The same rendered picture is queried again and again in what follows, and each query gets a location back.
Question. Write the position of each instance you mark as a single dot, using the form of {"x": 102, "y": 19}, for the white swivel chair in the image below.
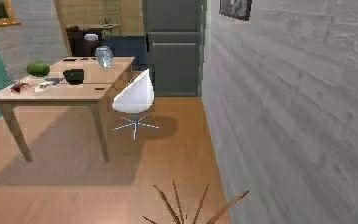
{"x": 135, "y": 95}

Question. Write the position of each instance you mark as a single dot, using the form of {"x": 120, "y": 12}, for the grey-green room door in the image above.
{"x": 175, "y": 50}

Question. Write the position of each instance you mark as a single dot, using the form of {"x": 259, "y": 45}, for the black pen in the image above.
{"x": 100, "y": 88}
{"x": 69, "y": 60}

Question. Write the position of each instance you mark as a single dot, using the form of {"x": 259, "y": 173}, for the clear glass jar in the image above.
{"x": 104, "y": 56}

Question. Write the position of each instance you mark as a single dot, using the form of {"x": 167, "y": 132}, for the light wooden table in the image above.
{"x": 87, "y": 91}

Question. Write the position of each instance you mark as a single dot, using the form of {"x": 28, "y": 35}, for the brown dry twig plant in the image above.
{"x": 187, "y": 210}

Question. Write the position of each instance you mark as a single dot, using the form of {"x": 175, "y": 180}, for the black bowl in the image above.
{"x": 74, "y": 75}

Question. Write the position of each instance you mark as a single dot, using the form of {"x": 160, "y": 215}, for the small wooden side table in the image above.
{"x": 103, "y": 28}

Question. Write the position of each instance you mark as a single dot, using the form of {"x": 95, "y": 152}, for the white pot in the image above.
{"x": 91, "y": 37}

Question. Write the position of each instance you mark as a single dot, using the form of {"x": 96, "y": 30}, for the dark framed picture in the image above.
{"x": 235, "y": 8}

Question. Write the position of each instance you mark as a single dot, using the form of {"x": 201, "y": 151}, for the dark brown cabinet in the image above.
{"x": 80, "y": 41}

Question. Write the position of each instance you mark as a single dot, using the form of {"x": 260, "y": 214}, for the green watermelon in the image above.
{"x": 38, "y": 68}

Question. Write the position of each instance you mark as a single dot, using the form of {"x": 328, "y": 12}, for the red and white food plate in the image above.
{"x": 25, "y": 86}

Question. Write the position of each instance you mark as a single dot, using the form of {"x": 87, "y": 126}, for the gold framed picture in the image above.
{"x": 0, "y": 13}

